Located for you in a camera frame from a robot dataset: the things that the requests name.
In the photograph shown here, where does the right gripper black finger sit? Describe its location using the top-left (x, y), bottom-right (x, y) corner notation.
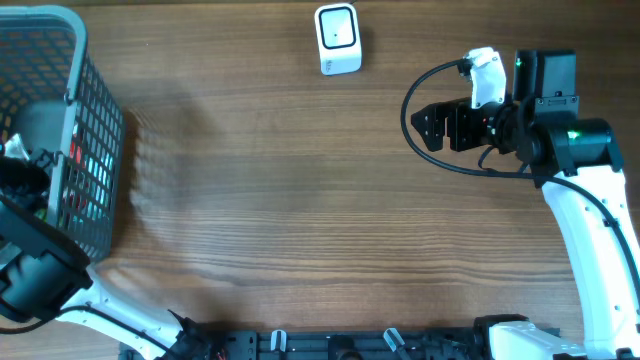
top-left (411, 102), bottom-right (449, 123)
top-left (411, 112), bottom-right (445, 152)

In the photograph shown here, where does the grey plastic shopping basket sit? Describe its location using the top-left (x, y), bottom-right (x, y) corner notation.
top-left (1, 5), bottom-right (126, 262)

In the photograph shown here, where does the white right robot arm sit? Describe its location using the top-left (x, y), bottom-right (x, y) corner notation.
top-left (400, 47), bottom-right (639, 359)

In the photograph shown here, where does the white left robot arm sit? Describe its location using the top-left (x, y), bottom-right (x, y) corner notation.
top-left (1, 197), bottom-right (214, 359)

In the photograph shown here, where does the white barcode scanner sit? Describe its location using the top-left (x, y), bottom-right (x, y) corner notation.
top-left (314, 2), bottom-right (363, 76)

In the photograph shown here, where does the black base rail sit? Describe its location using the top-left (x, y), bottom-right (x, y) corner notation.
top-left (119, 327), bottom-right (566, 360)

